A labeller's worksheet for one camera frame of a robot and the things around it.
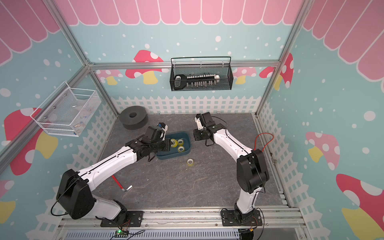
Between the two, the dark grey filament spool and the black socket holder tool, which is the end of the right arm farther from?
the dark grey filament spool

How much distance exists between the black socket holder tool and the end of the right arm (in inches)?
7.5

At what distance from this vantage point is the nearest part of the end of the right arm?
0.66 m

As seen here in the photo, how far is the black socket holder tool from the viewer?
89cm

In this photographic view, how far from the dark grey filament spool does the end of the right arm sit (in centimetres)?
50

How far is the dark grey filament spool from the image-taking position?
3.66 ft
